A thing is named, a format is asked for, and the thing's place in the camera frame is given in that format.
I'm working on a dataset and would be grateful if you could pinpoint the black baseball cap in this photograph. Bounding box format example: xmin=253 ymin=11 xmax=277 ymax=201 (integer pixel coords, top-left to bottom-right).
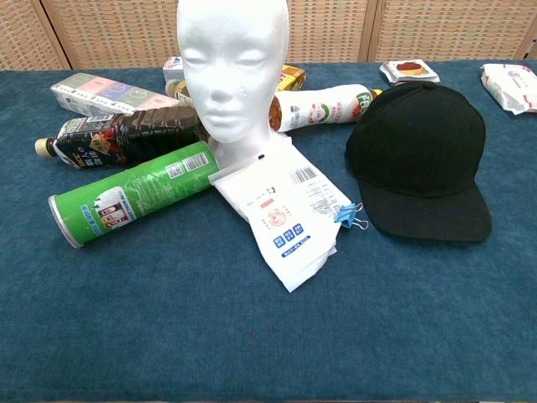
xmin=344 ymin=81 xmax=493 ymax=244

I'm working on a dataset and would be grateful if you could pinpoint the white mannequin head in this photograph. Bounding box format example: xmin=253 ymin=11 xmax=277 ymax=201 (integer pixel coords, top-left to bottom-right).
xmin=175 ymin=0 xmax=291 ymax=174

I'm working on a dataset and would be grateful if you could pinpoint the white printed plastic bag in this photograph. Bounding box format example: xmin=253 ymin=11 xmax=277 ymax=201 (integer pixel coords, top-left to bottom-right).
xmin=208 ymin=133 xmax=354 ymax=294

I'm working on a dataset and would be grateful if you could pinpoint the blue binder clip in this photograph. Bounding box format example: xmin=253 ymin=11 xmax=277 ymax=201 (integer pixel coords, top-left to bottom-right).
xmin=334 ymin=201 xmax=370 ymax=231

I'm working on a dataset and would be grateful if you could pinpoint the white drink bottle orange cap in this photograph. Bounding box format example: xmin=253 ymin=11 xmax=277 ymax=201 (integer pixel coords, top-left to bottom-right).
xmin=268 ymin=83 xmax=383 ymax=133

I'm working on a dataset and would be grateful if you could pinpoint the yellow snack box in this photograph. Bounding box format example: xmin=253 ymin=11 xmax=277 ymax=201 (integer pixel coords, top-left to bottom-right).
xmin=274 ymin=65 xmax=307 ymax=93

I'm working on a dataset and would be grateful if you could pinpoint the green chips can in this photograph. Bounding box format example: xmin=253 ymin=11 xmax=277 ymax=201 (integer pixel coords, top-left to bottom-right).
xmin=47 ymin=139 xmax=221 ymax=249

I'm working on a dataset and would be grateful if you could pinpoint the blue table cloth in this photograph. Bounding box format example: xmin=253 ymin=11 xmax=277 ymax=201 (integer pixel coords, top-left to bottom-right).
xmin=0 ymin=60 xmax=537 ymax=403

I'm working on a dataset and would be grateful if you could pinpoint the dark tea bottle black label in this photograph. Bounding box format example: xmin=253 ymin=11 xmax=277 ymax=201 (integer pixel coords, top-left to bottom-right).
xmin=34 ymin=105 xmax=210 ymax=170

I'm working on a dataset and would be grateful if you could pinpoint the white blue milk carton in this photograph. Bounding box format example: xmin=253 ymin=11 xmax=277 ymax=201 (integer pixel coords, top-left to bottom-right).
xmin=162 ymin=55 xmax=185 ymax=83

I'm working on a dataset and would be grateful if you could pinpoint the snack packet red picture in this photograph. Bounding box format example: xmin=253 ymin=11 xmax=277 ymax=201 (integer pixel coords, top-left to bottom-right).
xmin=379 ymin=60 xmax=441 ymax=86

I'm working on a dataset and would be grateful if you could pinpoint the multicolour tissue pack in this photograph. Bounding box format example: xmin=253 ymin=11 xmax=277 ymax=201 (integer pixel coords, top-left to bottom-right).
xmin=50 ymin=72 xmax=185 ymax=117

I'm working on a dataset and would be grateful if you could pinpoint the woven bamboo folding screen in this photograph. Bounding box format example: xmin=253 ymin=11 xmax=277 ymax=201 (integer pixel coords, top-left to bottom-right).
xmin=0 ymin=0 xmax=537 ymax=71

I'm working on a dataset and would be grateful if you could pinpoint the white pink wet wipes pack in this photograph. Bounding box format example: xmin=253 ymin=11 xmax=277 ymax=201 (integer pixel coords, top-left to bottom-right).
xmin=479 ymin=62 xmax=537 ymax=115

